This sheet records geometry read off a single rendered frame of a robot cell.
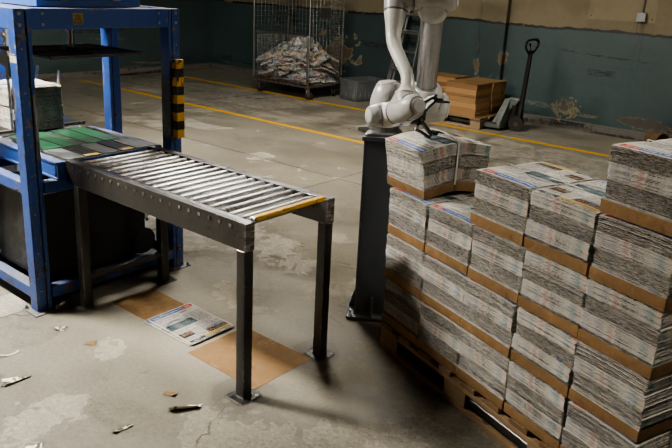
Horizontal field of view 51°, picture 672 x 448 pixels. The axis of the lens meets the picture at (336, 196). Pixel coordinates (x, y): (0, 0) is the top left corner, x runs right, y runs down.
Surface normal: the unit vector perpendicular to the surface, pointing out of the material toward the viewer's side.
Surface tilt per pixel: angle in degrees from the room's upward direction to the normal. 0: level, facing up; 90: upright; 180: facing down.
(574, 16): 90
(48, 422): 0
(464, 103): 89
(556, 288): 90
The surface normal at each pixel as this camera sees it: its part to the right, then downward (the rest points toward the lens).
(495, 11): -0.64, 0.19
